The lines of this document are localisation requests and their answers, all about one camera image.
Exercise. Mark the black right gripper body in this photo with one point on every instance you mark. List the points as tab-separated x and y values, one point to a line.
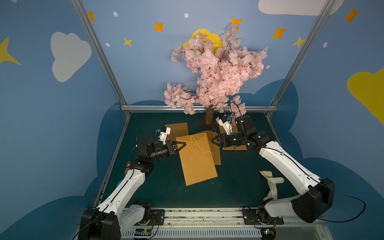
223	140

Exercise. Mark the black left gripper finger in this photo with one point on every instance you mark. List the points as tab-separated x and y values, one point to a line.
183	143
179	147

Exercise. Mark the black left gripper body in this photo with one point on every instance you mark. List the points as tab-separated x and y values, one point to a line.
172	148

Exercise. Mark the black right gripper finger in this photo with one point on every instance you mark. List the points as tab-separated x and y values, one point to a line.
218	138
216	142

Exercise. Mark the brown kraft envelope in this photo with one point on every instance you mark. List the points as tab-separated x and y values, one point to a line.
214	148
177	130
197	159

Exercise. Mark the brown kraft file bag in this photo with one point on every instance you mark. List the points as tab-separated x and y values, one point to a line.
233	148

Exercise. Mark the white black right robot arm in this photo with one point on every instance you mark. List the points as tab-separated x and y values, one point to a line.
315	196

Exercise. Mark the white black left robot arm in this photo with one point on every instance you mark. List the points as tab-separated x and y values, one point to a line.
109	220

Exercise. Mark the brown wooden stick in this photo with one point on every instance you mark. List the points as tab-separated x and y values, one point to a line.
127	167

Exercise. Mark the white yellow cloth strip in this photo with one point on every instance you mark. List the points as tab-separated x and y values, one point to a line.
272	183

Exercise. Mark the pink cherry blossom tree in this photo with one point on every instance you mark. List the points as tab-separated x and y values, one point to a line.
224	66

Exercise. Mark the left circuit board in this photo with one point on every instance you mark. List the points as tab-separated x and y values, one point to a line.
143	233

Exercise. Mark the circuit board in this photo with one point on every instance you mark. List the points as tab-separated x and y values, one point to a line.
268	234
143	233

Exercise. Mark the right circuit board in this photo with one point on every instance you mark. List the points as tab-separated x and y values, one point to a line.
268	234

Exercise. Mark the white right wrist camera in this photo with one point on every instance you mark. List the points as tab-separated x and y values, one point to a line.
225	125

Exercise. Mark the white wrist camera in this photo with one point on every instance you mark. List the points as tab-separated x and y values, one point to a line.
225	125
163	133

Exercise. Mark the dark metal tree base plate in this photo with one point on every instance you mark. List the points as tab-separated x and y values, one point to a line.
208	127

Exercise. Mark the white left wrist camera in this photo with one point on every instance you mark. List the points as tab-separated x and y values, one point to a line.
163	133

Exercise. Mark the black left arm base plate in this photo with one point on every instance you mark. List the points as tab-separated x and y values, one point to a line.
156	217

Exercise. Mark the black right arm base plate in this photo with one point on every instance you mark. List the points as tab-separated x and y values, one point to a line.
259	217

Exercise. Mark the aluminium front rail frame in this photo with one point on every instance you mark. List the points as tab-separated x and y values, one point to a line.
226	223

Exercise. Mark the aluminium right corner post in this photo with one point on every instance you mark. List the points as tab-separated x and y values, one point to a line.
319	23

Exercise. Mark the aluminium corner post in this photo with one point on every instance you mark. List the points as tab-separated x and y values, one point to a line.
319	23
87	24

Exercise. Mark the aluminium left corner post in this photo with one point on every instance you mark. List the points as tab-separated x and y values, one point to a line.
87	24

